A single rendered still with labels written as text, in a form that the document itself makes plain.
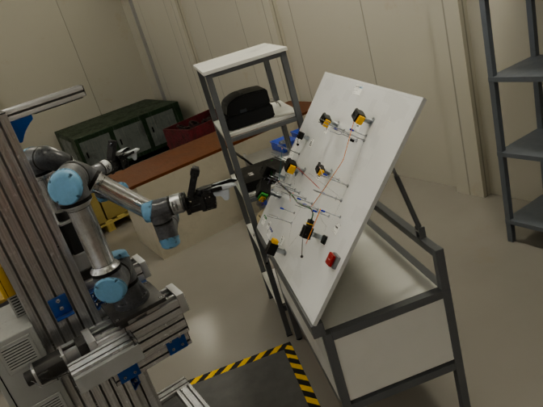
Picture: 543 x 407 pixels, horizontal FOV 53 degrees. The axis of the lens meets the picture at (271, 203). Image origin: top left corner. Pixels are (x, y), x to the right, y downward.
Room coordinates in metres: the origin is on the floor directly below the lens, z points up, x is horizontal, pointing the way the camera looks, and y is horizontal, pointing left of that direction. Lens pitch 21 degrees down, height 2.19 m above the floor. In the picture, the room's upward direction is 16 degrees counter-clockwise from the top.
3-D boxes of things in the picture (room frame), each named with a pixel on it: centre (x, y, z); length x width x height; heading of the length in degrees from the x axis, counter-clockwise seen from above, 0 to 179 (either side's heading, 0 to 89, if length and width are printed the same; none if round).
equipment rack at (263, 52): (3.44, -0.05, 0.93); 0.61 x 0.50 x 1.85; 7
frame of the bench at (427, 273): (2.53, -0.27, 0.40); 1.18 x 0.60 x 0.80; 7
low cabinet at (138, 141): (10.17, 2.35, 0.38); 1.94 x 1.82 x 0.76; 116
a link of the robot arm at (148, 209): (1.89, 0.41, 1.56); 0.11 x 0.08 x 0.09; 91
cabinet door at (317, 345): (2.22, -0.02, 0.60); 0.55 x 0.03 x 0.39; 7
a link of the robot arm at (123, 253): (2.01, 0.67, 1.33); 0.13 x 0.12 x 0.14; 1
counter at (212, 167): (5.83, 0.34, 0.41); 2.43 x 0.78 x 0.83; 116
